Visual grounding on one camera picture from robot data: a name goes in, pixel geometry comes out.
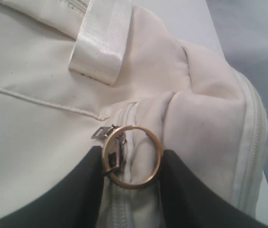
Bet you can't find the gold key ring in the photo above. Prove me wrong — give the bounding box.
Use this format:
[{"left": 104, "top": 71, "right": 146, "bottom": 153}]
[{"left": 100, "top": 124, "right": 164, "bottom": 190}]

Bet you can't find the cream fabric duffel bag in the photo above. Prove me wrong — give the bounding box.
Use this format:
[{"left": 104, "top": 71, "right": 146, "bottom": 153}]
[{"left": 0, "top": 0, "right": 268, "bottom": 228}]

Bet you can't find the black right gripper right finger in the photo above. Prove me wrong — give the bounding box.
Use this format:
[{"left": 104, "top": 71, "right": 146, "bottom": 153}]
[{"left": 158, "top": 150, "right": 268, "bottom": 228}]

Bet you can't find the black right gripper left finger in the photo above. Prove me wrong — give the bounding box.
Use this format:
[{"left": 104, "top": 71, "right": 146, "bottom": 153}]
[{"left": 0, "top": 146, "right": 104, "bottom": 228}]

